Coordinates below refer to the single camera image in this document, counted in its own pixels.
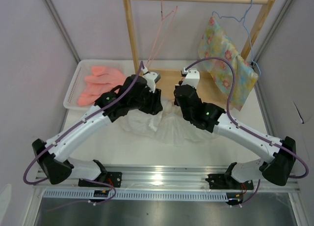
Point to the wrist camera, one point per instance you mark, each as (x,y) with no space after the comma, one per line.
(190,76)
(152,78)

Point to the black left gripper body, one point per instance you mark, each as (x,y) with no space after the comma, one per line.
(147,103)

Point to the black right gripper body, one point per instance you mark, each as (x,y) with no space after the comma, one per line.
(186,115)

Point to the white slotted cable duct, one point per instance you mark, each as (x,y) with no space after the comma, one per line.
(137,195)

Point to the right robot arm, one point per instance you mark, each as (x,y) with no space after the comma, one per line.
(276,156)

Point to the white plastic basket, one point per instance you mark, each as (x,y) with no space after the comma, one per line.
(77,84)

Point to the pink garment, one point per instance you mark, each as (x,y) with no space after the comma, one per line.
(102,79)

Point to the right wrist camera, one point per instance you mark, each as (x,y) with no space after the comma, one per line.
(190,76)

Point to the aluminium frame rail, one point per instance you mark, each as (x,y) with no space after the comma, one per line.
(171,178)

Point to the pink clothes hanger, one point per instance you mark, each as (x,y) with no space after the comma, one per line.
(166,21)

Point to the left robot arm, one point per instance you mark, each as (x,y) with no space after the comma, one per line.
(53,156)

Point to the white skirt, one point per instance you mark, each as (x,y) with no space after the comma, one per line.
(168,126)

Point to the blue wire hanger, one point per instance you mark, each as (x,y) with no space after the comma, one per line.
(242,20)

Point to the floral patterned skirt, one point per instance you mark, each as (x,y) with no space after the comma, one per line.
(233,70)

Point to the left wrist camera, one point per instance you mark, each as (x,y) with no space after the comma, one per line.
(152,78)

